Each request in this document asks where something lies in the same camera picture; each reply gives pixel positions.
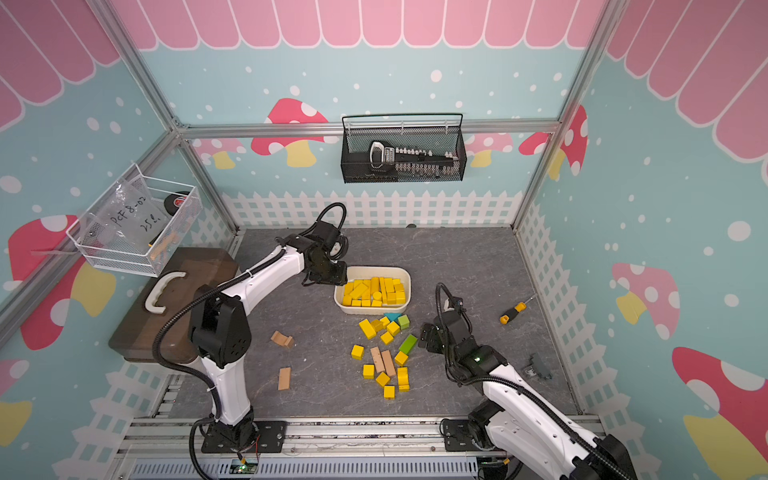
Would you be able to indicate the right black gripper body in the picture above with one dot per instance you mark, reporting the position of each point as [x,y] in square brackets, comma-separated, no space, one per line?
[450,358]

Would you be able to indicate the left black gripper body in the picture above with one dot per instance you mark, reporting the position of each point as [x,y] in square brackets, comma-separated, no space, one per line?
[328,272]

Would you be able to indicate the long yellow block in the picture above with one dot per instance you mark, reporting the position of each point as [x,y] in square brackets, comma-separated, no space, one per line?
[347,294]

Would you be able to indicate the large yellow front block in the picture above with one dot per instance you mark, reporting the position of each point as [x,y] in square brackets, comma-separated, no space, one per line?
[360,291]

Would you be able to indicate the yellow arch block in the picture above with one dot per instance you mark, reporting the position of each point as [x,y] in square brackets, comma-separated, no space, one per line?
[403,379]

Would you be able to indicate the yellow cylinder block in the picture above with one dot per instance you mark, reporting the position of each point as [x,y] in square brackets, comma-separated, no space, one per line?
[375,287]

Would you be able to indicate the small yellow cube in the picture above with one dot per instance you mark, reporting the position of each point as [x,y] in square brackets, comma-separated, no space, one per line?
[399,296]

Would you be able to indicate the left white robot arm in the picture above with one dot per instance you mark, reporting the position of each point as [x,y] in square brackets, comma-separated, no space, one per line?
[220,332]

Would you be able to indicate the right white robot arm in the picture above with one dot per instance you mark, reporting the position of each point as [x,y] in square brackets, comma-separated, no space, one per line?
[513,417]

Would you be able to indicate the small green cube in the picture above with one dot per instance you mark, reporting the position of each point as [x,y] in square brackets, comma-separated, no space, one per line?
[404,321]

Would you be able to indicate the right natural wooden plank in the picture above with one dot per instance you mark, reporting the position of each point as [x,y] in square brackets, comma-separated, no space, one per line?
[388,363]

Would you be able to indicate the natural wooden plank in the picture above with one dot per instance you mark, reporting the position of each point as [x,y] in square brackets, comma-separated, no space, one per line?
[377,360]
[388,363]

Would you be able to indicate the white plastic tub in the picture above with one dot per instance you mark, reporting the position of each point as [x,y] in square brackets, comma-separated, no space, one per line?
[370,305]

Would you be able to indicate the left natural wooden plank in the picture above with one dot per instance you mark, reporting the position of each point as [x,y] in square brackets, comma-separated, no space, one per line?
[377,360]

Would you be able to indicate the yellow upright rectangular block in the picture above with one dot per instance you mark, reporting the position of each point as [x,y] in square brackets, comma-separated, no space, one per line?
[368,329]

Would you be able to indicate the small grey metal clip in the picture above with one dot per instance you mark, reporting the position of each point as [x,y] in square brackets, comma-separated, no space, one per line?
[536,368]

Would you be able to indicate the yellow black screwdriver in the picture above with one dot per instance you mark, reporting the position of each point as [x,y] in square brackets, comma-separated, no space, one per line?
[511,313]

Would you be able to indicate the yellow cube block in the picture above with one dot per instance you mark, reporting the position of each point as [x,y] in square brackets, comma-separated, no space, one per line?
[357,352]

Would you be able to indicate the wooden arch block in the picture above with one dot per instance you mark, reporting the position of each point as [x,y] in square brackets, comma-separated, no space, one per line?
[282,340]

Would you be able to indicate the flat wooden block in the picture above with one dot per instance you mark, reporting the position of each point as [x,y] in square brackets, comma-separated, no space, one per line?
[284,379]

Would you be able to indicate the socket wrench set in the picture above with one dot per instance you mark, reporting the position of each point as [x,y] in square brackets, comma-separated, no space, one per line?
[403,162]

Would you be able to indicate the black tape roll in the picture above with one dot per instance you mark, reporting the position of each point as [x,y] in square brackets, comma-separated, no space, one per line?
[173,202]

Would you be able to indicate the black wire mesh basket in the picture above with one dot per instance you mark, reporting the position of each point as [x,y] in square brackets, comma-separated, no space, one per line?
[439,132]

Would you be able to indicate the brown toolbox with white handle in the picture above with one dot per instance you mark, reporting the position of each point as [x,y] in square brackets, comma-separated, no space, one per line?
[188,269]

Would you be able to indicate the clear wall-mounted bin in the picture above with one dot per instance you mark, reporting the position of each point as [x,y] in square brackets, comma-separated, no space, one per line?
[127,229]

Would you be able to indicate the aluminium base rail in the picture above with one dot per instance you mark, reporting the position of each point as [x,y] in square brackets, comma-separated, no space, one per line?
[313,448]

